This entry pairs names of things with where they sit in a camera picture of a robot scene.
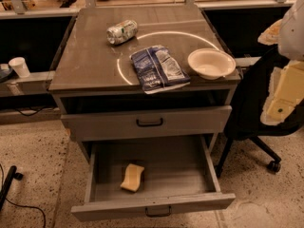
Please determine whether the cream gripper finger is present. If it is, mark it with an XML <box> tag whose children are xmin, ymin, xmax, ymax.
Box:
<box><xmin>257</xmin><ymin>19</ymin><xmax>282</xmax><ymax>46</ymax></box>
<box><xmin>260</xmin><ymin>60</ymin><xmax>304</xmax><ymax>125</ymax></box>

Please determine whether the yellow sponge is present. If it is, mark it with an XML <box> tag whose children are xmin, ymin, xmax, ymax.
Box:
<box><xmin>121</xmin><ymin>163</ymin><xmax>144</xmax><ymax>192</ymax></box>

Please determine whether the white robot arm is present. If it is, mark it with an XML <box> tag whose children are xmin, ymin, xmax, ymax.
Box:
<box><xmin>257</xmin><ymin>0</ymin><xmax>304</xmax><ymax>125</ymax></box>

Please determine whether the closed grey top drawer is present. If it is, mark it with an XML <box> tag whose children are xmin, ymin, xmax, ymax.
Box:
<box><xmin>62</xmin><ymin>105</ymin><xmax>232</xmax><ymax>142</ymax></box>

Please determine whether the grey drawer cabinet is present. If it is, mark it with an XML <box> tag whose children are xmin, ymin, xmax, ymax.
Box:
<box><xmin>49</xmin><ymin>5</ymin><xmax>240</xmax><ymax>156</ymax></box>

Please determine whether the open grey middle drawer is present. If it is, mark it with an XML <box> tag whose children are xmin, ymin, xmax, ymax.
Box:
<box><xmin>71</xmin><ymin>135</ymin><xmax>236</xmax><ymax>221</ymax></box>

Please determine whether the black office chair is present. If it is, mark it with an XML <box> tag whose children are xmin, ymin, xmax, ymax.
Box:
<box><xmin>215</xmin><ymin>46</ymin><xmax>304</xmax><ymax>178</ymax></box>

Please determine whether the white bowl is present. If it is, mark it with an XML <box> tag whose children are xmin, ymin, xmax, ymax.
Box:
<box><xmin>188</xmin><ymin>48</ymin><xmax>236</xmax><ymax>80</ymax></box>

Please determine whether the blue chip bag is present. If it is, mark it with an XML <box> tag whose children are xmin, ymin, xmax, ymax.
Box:
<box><xmin>130</xmin><ymin>45</ymin><xmax>190</xmax><ymax>94</ymax></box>

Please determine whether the crushed silver soda can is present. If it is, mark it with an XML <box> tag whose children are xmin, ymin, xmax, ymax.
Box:
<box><xmin>106</xmin><ymin>20</ymin><xmax>138</xmax><ymax>45</ymax></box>

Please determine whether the white paper cup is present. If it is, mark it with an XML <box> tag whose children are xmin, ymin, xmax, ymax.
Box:
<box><xmin>9</xmin><ymin>57</ymin><xmax>30</xmax><ymax>78</ymax></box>

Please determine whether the black stand on floor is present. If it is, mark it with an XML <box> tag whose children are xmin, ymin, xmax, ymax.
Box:
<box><xmin>0</xmin><ymin>165</ymin><xmax>23</xmax><ymax>211</ymax></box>

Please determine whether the black top drawer handle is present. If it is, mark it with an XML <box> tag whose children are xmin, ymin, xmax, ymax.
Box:
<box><xmin>136</xmin><ymin>118</ymin><xmax>163</xmax><ymax>127</ymax></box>

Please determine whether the black drawer handle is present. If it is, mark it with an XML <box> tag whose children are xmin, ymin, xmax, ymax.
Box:
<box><xmin>136</xmin><ymin>118</ymin><xmax>163</xmax><ymax>127</ymax></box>
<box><xmin>145</xmin><ymin>206</ymin><xmax>172</xmax><ymax>218</ymax></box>

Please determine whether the black middle drawer handle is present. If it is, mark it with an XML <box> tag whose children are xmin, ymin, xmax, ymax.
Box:
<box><xmin>145</xmin><ymin>206</ymin><xmax>172</xmax><ymax>218</ymax></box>

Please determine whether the black floor cable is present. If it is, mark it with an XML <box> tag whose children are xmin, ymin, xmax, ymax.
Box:
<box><xmin>0</xmin><ymin>163</ymin><xmax>48</xmax><ymax>228</ymax></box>

